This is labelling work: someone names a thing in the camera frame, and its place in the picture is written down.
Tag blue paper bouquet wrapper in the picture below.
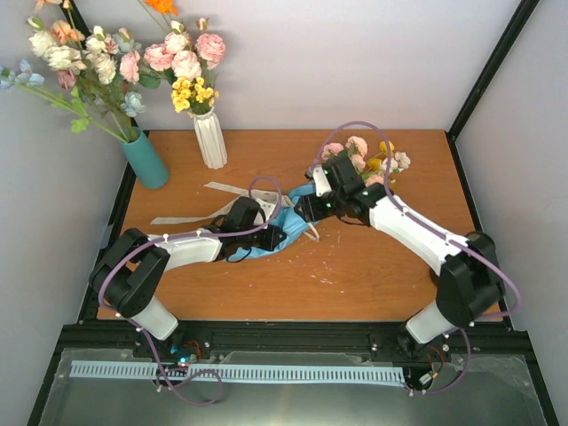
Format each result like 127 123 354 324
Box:
227 184 320 263

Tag cream printed ribbon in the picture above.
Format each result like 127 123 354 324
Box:
148 180 321 243

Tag pink yellow flower bouquet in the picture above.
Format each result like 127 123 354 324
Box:
319 136 412 185

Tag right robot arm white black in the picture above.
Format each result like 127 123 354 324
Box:
295 184 504 347

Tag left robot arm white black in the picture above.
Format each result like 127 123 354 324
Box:
89 215 287 358

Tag teal cylindrical vase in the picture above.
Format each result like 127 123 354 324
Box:
121 127 170 189

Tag white ribbed vase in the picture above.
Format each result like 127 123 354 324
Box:
193 107 228 170

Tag pink yellow flowers white vase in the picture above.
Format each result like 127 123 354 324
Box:
137 0 227 117

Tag mixed flowers in teal vase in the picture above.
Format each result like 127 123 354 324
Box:
0 0 147 144

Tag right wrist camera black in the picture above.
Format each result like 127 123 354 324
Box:
322 156 365 196

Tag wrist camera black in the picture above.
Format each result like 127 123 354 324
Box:
225 196 266 232
322 156 365 196

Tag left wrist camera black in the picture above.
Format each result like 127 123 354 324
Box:
225 196 266 232

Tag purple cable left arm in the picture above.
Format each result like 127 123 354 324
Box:
97 175 284 406

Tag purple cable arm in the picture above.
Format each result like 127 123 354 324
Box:
97 175 284 406
312 121 523 396

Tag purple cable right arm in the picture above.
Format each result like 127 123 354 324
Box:
312 121 523 396

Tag black frame post right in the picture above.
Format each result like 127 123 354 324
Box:
446 0 542 138

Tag black frame post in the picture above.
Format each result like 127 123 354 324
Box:
59 0 91 37
446 0 542 138

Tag light blue slotted cable duct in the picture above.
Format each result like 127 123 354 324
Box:
68 360 405 387

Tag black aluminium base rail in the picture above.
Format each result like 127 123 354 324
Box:
57 319 532 360

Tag black frame post left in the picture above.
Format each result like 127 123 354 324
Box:
59 0 91 37

